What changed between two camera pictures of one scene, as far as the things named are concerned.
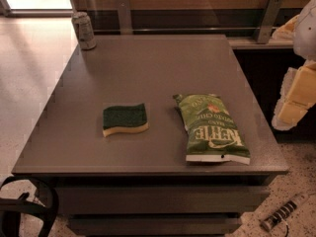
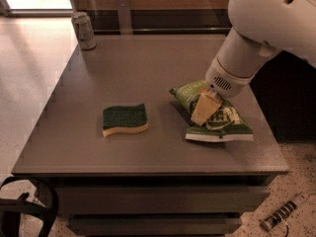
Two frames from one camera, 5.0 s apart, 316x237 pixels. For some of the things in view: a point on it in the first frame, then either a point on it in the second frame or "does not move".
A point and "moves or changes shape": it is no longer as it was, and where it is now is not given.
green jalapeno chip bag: x=211 y=134 moves or changes shape
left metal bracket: x=124 y=16 does not move
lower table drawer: x=96 y=226 does not move
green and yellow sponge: x=128 y=118 does not move
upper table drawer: x=160 y=199 does not move
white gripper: x=306 y=34 to x=224 y=81
